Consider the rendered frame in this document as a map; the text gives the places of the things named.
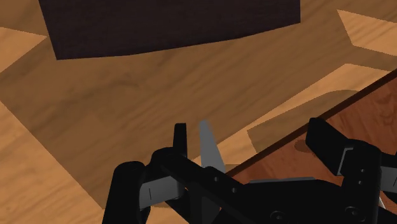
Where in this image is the reddish brown wooden table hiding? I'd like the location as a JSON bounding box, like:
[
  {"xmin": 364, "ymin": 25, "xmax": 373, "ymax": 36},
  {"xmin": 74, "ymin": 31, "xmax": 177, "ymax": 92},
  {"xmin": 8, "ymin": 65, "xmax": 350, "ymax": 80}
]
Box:
[{"xmin": 198, "ymin": 69, "xmax": 397, "ymax": 224}]

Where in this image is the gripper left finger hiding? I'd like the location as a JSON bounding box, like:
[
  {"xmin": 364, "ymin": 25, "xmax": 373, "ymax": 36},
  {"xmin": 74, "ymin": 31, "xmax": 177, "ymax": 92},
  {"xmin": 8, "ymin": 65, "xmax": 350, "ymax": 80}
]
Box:
[{"xmin": 101, "ymin": 122, "xmax": 249, "ymax": 224}]

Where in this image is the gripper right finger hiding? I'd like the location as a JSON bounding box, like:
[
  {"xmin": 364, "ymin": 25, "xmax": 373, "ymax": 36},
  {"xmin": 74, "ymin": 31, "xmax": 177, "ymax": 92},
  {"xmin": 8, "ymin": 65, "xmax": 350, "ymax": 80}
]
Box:
[{"xmin": 305, "ymin": 117, "xmax": 397, "ymax": 224}]

